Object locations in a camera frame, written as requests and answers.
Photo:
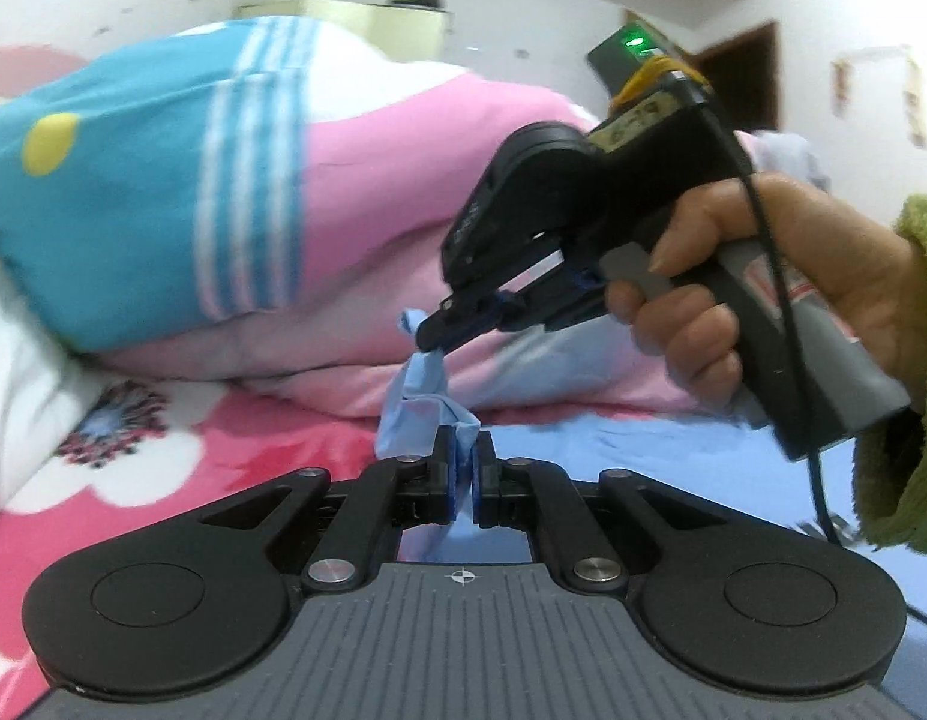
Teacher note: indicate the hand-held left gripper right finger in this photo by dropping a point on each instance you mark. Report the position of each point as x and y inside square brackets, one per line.
[477, 480]

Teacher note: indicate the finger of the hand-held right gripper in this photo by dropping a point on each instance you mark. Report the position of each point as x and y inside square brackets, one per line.
[508, 270]
[463, 330]

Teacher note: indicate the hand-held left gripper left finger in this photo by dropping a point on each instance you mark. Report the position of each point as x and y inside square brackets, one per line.
[452, 480]

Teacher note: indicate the light blue t-shirt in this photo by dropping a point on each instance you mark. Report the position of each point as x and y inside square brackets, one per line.
[426, 405]

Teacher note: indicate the person's right forearm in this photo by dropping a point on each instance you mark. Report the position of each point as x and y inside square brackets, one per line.
[913, 465]

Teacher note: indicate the person's right hand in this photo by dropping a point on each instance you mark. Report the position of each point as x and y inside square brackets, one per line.
[846, 262]

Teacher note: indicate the pink grey teal floral quilt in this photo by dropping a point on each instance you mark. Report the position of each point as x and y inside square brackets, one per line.
[358, 202]

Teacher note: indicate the wooden door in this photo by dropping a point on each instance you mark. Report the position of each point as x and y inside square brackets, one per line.
[756, 82]

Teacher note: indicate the pink floral fleece blanket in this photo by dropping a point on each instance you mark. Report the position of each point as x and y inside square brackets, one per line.
[231, 465]

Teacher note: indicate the pale yellow cabinet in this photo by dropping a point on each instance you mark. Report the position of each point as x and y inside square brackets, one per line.
[336, 15]

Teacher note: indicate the white pillow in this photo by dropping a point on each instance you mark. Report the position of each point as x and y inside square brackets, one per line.
[21, 405]

